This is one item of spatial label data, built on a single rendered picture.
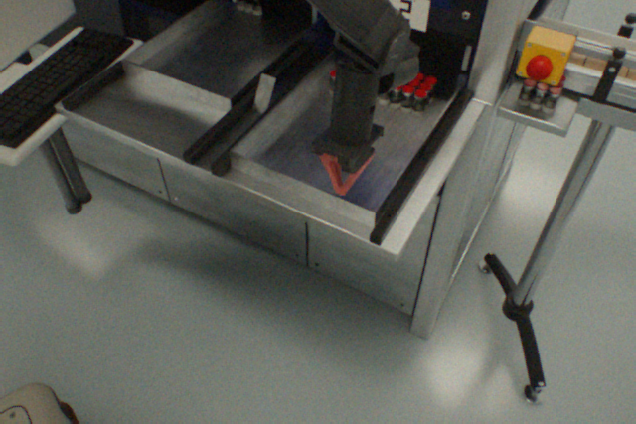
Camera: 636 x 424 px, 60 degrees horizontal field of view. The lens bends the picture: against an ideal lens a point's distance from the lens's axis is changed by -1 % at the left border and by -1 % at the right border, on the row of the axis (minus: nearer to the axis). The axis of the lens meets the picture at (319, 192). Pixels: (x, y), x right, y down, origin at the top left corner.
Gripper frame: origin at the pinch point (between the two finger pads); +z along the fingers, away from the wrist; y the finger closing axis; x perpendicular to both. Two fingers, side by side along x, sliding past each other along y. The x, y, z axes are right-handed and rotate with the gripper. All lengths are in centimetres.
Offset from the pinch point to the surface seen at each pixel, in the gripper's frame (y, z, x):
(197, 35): 30, -1, 50
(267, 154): 5.7, 3.5, 16.3
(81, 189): 31, 63, 100
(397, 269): 48, 57, 0
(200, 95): 11.1, 0.9, 34.7
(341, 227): -2.0, 5.3, -1.8
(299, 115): 16.9, 1.3, 16.9
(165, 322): 21, 90, 60
